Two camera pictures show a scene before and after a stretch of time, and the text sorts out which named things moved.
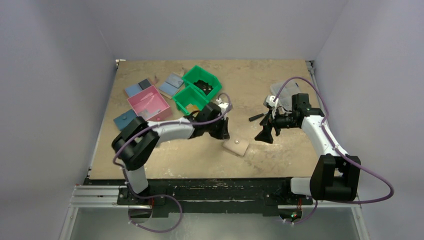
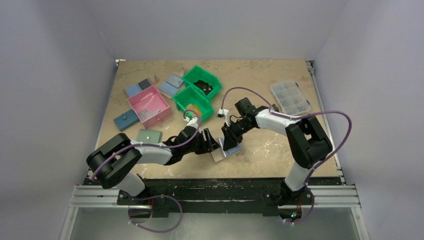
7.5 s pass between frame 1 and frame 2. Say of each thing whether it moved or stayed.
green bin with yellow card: stayed
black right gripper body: moved
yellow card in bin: stayed
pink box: stayed
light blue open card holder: stayed
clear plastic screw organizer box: stayed
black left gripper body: moved
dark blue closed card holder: stayed
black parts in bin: stayed
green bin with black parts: stayed
